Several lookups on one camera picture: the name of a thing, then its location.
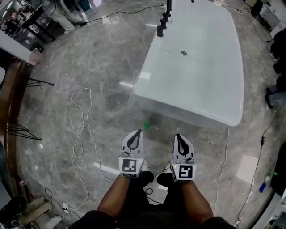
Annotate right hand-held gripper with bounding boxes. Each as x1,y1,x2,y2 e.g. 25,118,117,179
169,133,198,184

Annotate white counter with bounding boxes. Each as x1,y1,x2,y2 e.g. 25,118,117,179
0,30,34,63

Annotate long looped white cable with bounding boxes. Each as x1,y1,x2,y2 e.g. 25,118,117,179
71,85,122,211

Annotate black round bin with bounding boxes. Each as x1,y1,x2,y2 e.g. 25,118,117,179
0,195,28,227

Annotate person's shoe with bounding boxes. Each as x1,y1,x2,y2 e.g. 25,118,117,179
139,159,155,187
155,162,173,187

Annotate person's black trousers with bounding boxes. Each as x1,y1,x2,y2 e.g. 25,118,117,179
72,172,238,229

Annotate person's left forearm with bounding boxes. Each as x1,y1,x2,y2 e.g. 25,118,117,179
97,173,135,219

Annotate white bottle with green cap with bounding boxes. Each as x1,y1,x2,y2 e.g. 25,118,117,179
264,170,278,182

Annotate white bathtub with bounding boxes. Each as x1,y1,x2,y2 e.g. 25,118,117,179
133,0,245,127

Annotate white cabinet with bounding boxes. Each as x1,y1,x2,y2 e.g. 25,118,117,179
258,0,282,30

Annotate curved wooden table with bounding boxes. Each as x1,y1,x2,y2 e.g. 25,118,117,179
0,59,34,199

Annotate person's right shoe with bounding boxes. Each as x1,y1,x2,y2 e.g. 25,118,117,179
155,162,173,187

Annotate black cable with inline switch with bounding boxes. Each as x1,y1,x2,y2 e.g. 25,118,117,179
236,106,280,222

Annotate thin black cable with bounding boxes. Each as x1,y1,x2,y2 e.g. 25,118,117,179
44,187,81,219

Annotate person's right forearm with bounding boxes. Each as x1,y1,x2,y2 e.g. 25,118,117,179
180,180,215,221

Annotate black looped cable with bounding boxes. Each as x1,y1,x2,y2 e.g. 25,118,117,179
143,187,164,205

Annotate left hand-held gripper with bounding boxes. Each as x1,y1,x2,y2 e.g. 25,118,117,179
118,129,145,179

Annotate brown cardboard pile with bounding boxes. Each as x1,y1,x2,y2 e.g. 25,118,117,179
21,197,63,227

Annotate black hairpin table leg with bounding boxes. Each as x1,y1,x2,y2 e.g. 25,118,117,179
6,123,42,141
26,77,55,87

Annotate teal bucket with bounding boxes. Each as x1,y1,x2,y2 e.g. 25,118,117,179
77,0,92,9

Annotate person's left shoe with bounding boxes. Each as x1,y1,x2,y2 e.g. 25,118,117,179
139,159,155,187

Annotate black cable with adapter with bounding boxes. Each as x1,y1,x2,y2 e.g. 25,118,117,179
78,4,165,27

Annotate pink waste bin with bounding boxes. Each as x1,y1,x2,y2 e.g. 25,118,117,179
28,47,44,66

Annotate black table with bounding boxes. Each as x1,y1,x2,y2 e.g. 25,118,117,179
12,4,57,43

